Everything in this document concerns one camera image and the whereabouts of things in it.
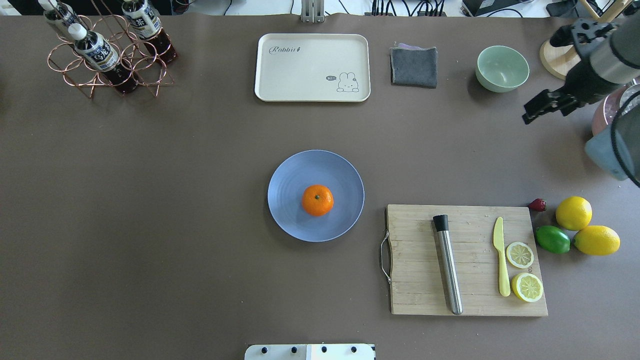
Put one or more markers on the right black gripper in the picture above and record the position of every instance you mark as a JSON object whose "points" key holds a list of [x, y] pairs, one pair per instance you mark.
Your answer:
{"points": [[583, 80]]}

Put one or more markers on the orange fruit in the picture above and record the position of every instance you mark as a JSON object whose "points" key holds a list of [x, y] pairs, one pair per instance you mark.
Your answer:
{"points": [[317, 200]]}

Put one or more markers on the blue plate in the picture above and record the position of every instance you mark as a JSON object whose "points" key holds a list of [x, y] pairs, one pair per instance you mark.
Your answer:
{"points": [[315, 167]]}

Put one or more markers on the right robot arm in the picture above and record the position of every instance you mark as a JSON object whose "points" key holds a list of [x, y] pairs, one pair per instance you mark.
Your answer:
{"points": [[609, 59]]}

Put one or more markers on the wooden stand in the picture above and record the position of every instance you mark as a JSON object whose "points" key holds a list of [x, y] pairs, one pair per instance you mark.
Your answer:
{"points": [[559, 60]]}

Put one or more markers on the pink ice bucket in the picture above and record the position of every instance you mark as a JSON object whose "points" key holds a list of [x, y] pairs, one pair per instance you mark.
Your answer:
{"points": [[606, 111]]}

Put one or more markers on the green bowl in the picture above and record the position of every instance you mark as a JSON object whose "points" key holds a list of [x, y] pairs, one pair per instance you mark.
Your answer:
{"points": [[501, 69]]}

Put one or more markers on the red strawberry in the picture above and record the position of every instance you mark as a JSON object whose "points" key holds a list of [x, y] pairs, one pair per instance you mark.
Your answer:
{"points": [[537, 205]]}

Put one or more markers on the round yellow lemon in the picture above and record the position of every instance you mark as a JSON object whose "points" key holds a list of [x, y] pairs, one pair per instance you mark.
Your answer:
{"points": [[574, 213]]}

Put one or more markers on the green lime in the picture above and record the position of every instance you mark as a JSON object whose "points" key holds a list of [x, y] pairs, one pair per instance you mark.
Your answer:
{"points": [[552, 239]]}

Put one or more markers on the oval yellow lemon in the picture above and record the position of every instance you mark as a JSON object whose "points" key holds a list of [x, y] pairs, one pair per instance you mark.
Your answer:
{"points": [[597, 240]]}

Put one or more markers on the grey folded cloth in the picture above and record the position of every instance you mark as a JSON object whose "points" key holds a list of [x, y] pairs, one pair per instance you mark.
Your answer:
{"points": [[414, 66]]}

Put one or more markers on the upper lemon slice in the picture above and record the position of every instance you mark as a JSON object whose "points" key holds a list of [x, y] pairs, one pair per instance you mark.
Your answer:
{"points": [[520, 255]]}

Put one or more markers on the lemon slice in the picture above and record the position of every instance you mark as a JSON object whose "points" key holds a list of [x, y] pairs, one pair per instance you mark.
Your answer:
{"points": [[527, 287], [520, 255]]}

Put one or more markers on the lower lemon slice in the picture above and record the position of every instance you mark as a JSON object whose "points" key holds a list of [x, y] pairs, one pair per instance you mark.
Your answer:
{"points": [[527, 287]]}

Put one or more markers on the yellow plastic knife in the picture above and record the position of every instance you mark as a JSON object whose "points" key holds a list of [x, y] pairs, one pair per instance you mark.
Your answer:
{"points": [[499, 245]]}

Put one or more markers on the steel muddler black tip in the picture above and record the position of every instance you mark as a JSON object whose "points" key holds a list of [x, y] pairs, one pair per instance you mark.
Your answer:
{"points": [[452, 287]]}

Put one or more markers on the cream rabbit tray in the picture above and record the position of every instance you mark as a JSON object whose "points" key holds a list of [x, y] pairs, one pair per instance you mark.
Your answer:
{"points": [[312, 67]]}

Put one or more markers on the right rear tea bottle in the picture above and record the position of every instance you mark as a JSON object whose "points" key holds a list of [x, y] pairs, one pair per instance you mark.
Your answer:
{"points": [[147, 26]]}

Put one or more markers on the front tea bottle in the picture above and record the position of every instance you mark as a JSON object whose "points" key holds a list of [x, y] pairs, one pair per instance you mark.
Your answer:
{"points": [[102, 57]]}

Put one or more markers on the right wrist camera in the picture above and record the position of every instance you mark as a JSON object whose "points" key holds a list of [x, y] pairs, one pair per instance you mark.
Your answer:
{"points": [[584, 35]]}

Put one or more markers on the metal camera pole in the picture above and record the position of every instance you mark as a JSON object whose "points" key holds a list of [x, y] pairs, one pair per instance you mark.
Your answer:
{"points": [[312, 11]]}

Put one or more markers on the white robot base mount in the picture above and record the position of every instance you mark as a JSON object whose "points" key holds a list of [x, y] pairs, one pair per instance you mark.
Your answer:
{"points": [[311, 351]]}

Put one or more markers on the copper wire bottle rack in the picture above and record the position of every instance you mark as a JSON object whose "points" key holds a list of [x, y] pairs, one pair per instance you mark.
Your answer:
{"points": [[111, 23]]}

